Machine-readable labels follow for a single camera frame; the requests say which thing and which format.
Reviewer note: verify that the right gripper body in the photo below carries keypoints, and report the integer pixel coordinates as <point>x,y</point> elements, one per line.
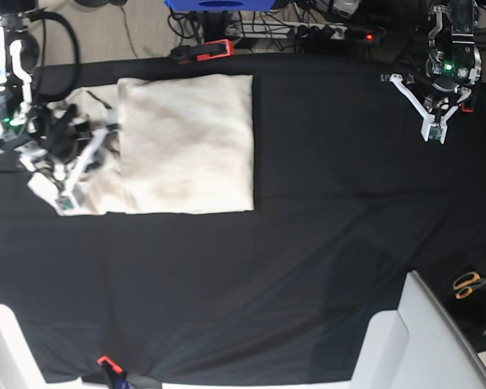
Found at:
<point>56,136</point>

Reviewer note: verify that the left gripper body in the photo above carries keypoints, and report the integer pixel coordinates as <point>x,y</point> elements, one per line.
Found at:
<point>440,96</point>

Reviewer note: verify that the white T-shirt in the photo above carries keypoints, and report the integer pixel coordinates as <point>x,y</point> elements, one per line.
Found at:
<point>177,146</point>

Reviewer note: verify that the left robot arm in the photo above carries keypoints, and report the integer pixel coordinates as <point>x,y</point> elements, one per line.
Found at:
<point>451,68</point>

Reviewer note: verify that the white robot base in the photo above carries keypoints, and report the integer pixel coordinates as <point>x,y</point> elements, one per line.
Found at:
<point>18,368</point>
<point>417,345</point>

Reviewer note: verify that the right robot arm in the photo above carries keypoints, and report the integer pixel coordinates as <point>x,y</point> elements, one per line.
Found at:
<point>22,69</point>

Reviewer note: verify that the orange black clamp right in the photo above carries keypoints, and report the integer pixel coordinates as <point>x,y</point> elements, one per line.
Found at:
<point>468,106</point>

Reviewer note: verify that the orange black clamp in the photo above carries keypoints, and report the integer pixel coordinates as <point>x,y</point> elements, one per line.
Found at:
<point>468,106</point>
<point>204,52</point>

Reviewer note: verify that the black power strip red light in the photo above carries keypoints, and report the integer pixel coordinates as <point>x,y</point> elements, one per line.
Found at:
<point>361,35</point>

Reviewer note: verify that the black table cloth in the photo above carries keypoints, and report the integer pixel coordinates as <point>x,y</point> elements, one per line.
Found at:
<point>349,199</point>

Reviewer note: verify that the orange black clamp top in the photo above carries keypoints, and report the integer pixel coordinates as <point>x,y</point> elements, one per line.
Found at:
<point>204,52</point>

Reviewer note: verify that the blue plastic box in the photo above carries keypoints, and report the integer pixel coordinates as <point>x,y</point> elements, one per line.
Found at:
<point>220,5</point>

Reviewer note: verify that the white power strip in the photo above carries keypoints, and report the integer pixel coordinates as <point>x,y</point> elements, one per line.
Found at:
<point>280,30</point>

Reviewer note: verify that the orange clamp bottom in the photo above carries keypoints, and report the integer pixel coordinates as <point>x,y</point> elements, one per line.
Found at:
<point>112,371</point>

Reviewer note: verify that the orange handled scissors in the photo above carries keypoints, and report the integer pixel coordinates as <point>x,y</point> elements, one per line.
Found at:
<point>467,283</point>

